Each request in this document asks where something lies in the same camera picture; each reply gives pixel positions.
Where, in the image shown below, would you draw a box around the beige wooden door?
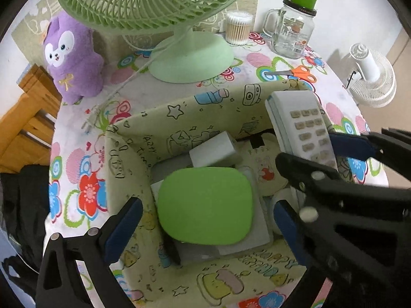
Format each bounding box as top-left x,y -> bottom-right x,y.
384,19 -> 411,71

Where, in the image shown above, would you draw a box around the dark clothing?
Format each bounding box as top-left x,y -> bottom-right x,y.
0,163 -> 52,296

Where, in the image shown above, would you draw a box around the purple plush rabbit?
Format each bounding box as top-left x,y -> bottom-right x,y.
43,14 -> 105,105

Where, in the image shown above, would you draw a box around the yellow patterned storage box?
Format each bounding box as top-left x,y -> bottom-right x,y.
104,80 -> 341,308

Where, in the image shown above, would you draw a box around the green desk fan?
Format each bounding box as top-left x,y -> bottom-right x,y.
53,0 -> 259,84

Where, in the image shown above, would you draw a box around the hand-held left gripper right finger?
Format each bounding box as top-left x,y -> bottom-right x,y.
274,199 -> 323,308

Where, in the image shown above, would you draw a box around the white fan power cord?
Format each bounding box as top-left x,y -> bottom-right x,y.
82,29 -> 180,133

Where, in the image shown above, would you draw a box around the white pedestal fan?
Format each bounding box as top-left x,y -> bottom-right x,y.
345,43 -> 397,108

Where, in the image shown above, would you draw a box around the floral tablecloth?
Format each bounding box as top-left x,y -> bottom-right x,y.
43,30 -> 389,308

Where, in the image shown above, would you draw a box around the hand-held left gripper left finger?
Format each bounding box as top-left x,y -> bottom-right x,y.
35,197 -> 144,308

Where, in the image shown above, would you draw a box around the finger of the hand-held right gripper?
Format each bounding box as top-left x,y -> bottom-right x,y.
275,152 -> 411,308
328,128 -> 411,183

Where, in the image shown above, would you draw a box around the black fan cable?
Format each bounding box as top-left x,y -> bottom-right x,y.
345,69 -> 358,89

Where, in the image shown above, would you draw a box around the cream bear shaped compact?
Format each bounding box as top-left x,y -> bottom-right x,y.
239,133 -> 289,198

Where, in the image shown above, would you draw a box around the white remote control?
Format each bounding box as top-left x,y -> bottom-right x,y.
265,90 -> 339,171

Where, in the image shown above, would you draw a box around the white charger adapter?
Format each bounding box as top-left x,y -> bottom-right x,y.
189,131 -> 243,169

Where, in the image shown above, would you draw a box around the orange handled scissors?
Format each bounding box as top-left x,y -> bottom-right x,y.
271,65 -> 317,82

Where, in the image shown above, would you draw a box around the cotton swab container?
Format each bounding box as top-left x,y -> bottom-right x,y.
225,11 -> 253,45

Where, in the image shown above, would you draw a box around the green rounded case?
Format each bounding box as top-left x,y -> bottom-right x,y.
157,166 -> 255,244

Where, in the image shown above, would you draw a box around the glass jar mug green lid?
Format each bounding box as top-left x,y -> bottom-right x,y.
263,0 -> 319,59

